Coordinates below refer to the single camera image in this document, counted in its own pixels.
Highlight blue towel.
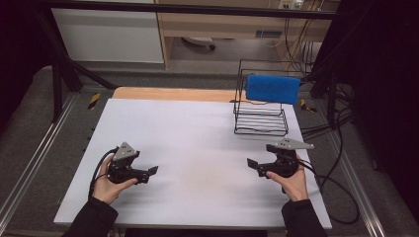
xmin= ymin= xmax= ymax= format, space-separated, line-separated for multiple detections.
xmin=245 ymin=73 xmax=301 ymax=106

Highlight black wire rack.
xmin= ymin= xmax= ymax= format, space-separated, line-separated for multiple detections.
xmin=232 ymin=58 xmax=310 ymax=137

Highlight aluminium rail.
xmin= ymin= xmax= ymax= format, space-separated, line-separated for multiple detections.
xmin=0 ymin=93 xmax=79 ymax=225
xmin=328 ymin=130 xmax=387 ymax=237

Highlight yellow black floor tape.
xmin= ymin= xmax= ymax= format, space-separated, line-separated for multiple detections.
xmin=299 ymin=98 xmax=318 ymax=115
xmin=87 ymin=92 xmax=102 ymax=111

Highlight wooden desk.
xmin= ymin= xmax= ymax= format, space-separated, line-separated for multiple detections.
xmin=154 ymin=0 xmax=341 ymax=70

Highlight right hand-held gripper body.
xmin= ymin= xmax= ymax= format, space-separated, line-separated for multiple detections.
xmin=257 ymin=137 xmax=315 ymax=179

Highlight white chair base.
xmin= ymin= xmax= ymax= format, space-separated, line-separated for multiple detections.
xmin=181 ymin=36 xmax=217 ymax=51

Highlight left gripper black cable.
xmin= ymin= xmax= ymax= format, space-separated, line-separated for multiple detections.
xmin=88 ymin=147 xmax=119 ymax=198

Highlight white power strip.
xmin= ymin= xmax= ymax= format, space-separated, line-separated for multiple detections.
xmin=278 ymin=0 xmax=304 ymax=10

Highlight hanging black cables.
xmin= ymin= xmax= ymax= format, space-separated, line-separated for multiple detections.
xmin=282 ymin=17 xmax=318 ymax=72

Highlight wooden table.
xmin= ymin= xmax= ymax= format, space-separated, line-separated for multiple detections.
xmin=112 ymin=86 xmax=290 ymax=105

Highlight black metal frame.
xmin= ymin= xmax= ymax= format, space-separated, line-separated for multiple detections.
xmin=280 ymin=63 xmax=355 ymax=130
xmin=31 ymin=0 xmax=350 ymax=123

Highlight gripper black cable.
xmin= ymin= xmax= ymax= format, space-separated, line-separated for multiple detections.
xmin=281 ymin=157 xmax=361 ymax=226
xmin=88 ymin=147 xmax=119 ymax=198

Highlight black floor cables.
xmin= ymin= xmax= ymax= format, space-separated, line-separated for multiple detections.
xmin=300 ymin=105 xmax=356 ymax=142

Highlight person's right hand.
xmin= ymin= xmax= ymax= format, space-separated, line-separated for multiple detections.
xmin=265 ymin=155 xmax=310 ymax=202

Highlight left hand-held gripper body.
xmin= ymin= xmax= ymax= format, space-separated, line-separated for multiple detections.
xmin=107 ymin=141 xmax=151 ymax=185

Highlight white table mat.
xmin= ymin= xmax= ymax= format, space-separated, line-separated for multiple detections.
xmin=53 ymin=98 xmax=333 ymax=230

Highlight white cabinet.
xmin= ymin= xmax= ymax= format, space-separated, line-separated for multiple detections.
xmin=49 ymin=7 xmax=165 ymax=64

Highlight person's left hand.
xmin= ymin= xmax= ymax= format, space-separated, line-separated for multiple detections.
xmin=91 ymin=154 xmax=139 ymax=205

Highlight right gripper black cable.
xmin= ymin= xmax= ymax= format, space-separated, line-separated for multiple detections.
xmin=281 ymin=157 xmax=361 ymax=226

